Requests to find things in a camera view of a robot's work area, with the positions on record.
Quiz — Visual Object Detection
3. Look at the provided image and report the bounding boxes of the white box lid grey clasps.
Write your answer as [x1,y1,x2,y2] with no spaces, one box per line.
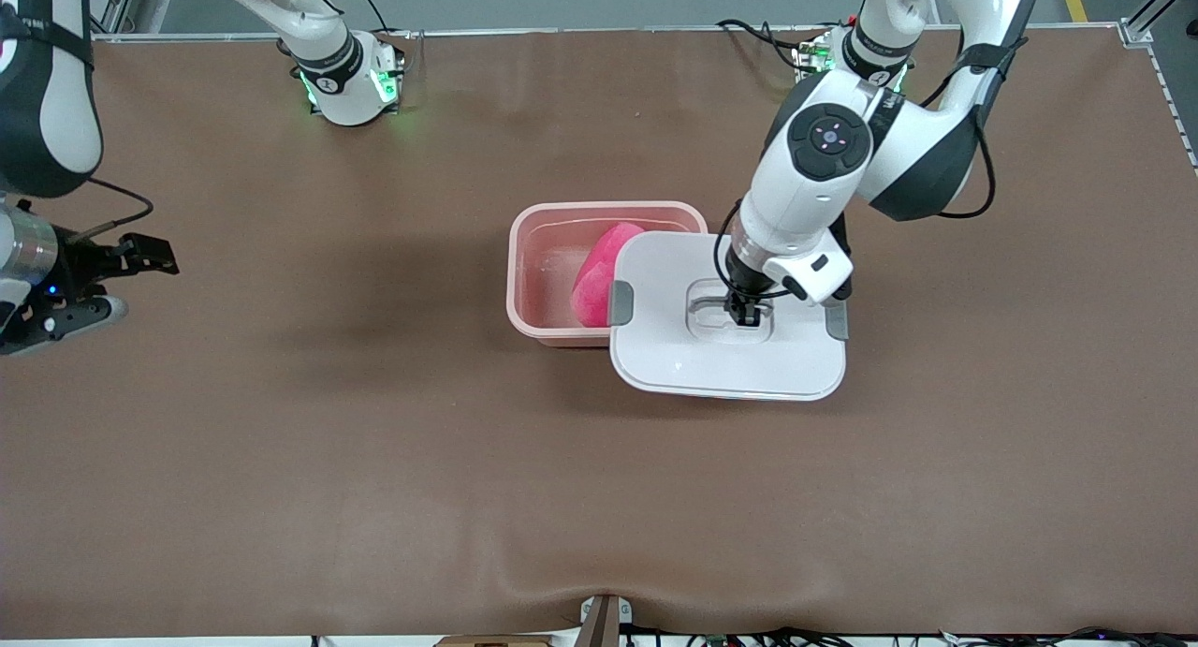
[608,231,850,404]

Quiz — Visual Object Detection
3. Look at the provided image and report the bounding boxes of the pink plush toy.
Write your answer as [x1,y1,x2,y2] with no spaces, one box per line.
[570,221,648,330]

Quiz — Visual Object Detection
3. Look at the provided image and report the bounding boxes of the pink plastic box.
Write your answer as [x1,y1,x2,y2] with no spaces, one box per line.
[505,200,710,350]

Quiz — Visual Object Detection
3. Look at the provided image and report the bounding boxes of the brown table mat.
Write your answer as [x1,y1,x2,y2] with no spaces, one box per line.
[0,24,1198,640]

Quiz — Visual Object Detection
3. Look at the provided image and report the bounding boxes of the brown cardboard piece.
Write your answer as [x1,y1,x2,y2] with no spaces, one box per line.
[434,634,555,647]

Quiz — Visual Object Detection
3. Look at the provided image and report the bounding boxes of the black base cable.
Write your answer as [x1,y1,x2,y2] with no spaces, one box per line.
[715,17,808,73]
[352,0,402,37]

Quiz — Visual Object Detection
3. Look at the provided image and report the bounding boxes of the aluminium frame profile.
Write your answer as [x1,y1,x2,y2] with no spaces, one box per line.
[86,0,143,44]
[1117,0,1198,175]

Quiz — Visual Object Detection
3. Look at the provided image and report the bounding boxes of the metal clamp bracket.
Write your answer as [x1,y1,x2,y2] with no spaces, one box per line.
[578,593,634,647]

